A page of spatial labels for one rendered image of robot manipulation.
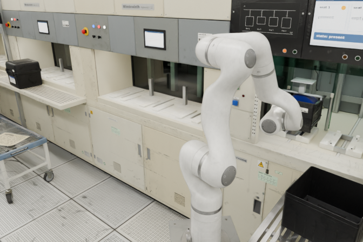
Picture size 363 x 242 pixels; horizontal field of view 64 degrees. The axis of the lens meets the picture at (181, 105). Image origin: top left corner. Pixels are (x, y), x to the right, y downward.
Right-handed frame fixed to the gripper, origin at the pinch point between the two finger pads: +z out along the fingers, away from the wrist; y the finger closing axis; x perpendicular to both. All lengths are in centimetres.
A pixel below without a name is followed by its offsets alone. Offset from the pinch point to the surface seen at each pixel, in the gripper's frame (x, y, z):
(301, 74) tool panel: -8, -11, 100
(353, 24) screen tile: 38.2, 21.7, 4.9
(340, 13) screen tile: 42.6, 16.0, 5.6
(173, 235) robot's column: -43, -26, -64
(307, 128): -22.3, 7.7, 27.0
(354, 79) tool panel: -6, 25, 95
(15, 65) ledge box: -14, -268, 16
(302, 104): -8.4, 2.8, 27.6
